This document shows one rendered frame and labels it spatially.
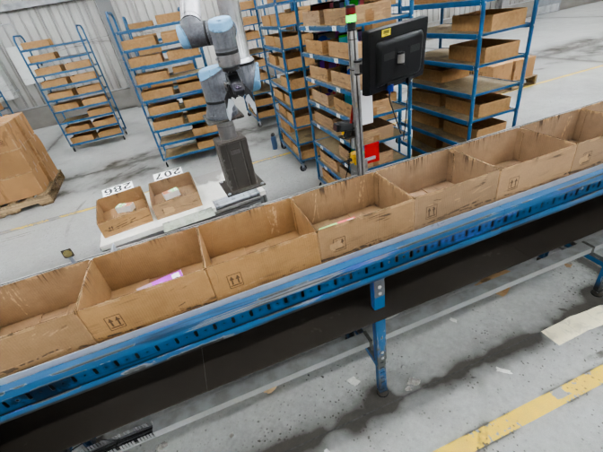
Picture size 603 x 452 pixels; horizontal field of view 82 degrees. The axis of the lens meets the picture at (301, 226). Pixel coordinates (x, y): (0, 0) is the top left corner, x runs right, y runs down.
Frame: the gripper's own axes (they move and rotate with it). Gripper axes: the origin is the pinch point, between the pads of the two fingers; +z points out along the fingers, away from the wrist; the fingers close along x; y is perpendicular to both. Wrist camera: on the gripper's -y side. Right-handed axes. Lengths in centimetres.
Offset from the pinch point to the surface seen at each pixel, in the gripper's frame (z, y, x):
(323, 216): 41, -31, -19
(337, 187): 30, -31, -27
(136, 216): 55, 48, 66
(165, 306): 35, -57, 50
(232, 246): 41, -30, 22
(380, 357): 100, -69, -24
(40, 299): 38, -27, 94
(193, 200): 57, 49, 33
